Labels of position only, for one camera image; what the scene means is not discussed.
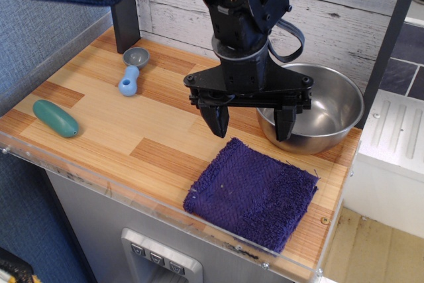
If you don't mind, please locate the dark grey post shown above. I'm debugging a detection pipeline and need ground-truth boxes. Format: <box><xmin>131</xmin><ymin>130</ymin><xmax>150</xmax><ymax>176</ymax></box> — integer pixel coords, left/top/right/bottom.
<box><xmin>111</xmin><ymin>0</ymin><xmax>140</xmax><ymax>54</ymax></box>
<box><xmin>360</xmin><ymin>0</ymin><xmax>423</xmax><ymax>129</ymax></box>

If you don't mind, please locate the clear acrylic table guard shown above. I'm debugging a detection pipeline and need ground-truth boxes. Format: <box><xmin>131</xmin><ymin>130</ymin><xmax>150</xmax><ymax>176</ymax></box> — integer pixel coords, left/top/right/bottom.
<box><xmin>1</xmin><ymin>127</ymin><xmax>361</xmax><ymax>282</ymax></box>

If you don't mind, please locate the purple folded terry cloth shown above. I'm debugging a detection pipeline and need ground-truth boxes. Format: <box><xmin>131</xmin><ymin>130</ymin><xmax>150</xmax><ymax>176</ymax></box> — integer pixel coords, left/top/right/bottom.
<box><xmin>183</xmin><ymin>138</ymin><xmax>319</xmax><ymax>253</ymax></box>

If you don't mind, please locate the dark grey left post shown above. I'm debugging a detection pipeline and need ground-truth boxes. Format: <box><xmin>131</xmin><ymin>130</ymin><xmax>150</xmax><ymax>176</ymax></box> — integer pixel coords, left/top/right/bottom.
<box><xmin>111</xmin><ymin>0</ymin><xmax>140</xmax><ymax>54</ymax></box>

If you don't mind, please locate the dark grey right post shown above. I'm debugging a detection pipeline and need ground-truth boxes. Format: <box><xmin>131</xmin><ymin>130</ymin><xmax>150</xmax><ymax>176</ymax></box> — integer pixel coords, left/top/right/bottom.
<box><xmin>360</xmin><ymin>0</ymin><xmax>423</xmax><ymax>129</ymax></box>

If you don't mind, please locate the green toy cucumber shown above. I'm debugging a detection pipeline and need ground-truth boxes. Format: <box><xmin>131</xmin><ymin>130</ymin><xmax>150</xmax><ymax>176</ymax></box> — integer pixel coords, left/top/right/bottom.
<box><xmin>32</xmin><ymin>99</ymin><xmax>80</xmax><ymax>138</ymax></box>

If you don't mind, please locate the silver button control panel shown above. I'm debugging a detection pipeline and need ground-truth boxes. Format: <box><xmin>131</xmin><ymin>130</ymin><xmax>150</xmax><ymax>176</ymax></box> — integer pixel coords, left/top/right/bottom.
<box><xmin>121</xmin><ymin>228</ymin><xmax>203</xmax><ymax>282</ymax></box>

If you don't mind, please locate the flat black ribbon cable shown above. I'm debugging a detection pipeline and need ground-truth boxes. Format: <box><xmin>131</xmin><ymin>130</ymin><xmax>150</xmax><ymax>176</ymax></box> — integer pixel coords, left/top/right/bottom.
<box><xmin>266</xmin><ymin>17</ymin><xmax>305</xmax><ymax>64</ymax></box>

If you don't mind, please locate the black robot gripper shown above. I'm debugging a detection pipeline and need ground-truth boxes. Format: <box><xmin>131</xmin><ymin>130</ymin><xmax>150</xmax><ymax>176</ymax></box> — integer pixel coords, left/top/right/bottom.
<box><xmin>184</xmin><ymin>38</ymin><xmax>314</xmax><ymax>141</ymax></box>

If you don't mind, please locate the stainless cabinet front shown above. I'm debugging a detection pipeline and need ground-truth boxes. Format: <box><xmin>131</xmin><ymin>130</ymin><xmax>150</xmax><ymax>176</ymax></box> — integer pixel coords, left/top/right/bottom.
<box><xmin>48</xmin><ymin>172</ymin><xmax>318</xmax><ymax>282</ymax></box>

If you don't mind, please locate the white grooved appliance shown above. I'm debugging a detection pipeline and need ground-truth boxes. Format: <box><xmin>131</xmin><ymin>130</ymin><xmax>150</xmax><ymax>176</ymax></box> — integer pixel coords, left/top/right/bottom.
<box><xmin>344</xmin><ymin>90</ymin><xmax>423</xmax><ymax>237</ymax></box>

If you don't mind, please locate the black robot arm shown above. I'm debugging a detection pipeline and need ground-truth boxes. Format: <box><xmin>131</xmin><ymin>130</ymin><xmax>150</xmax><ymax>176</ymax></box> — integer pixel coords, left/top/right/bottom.
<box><xmin>184</xmin><ymin>0</ymin><xmax>313</xmax><ymax>141</ymax></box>

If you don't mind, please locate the grey blue toy scoop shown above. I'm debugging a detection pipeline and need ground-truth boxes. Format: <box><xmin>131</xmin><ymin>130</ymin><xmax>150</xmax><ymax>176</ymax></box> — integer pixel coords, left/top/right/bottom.
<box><xmin>118</xmin><ymin>47</ymin><xmax>150</xmax><ymax>97</ymax></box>

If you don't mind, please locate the stainless steel bowl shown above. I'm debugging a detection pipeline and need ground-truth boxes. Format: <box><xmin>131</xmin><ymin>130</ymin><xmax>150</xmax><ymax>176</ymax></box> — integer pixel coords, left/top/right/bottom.
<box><xmin>256</xmin><ymin>63</ymin><xmax>364</xmax><ymax>154</ymax></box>

